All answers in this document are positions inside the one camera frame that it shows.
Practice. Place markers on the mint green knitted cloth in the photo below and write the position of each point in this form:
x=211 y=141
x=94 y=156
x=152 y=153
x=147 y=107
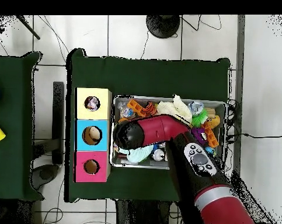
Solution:
x=136 y=155

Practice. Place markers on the multicolour dotted cloth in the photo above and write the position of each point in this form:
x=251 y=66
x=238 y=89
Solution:
x=92 y=103

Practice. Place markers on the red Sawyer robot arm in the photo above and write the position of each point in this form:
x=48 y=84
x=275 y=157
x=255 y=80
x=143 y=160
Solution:
x=161 y=130

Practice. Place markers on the wooden box with three holes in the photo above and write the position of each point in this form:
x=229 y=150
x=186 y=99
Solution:
x=101 y=130

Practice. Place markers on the shallow clear mesh bin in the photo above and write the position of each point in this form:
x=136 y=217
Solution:
x=116 y=163

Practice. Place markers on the orange plastic grid tray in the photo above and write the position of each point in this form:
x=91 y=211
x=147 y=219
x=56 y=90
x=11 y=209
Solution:
x=210 y=135
x=136 y=106

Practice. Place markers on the orange tiger plush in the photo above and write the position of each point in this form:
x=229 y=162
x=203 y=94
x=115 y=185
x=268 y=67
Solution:
x=150 y=108

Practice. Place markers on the green spiky ball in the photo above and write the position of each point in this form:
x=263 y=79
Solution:
x=199 y=118

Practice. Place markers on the tan plush toy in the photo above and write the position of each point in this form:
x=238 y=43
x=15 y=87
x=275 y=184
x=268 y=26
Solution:
x=214 y=121

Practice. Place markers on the blue globe ball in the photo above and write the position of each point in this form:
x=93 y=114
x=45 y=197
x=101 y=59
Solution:
x=210 y=150

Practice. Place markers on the black upright panel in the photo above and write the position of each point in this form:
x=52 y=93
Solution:
x=58 y=116

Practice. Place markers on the black round stand base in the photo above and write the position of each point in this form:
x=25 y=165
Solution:
x=163 y=25

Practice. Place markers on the grey rounded stand foot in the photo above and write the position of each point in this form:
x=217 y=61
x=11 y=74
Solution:
x=46 y=173

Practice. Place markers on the dark green side table cloth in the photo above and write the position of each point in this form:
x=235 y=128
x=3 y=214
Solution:
x=12 y=105

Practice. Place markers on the black tripod leg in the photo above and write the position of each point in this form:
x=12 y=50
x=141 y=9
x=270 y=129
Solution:
x=28 y=27

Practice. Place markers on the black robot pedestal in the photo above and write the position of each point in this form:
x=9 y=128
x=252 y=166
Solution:
x=140 y=212

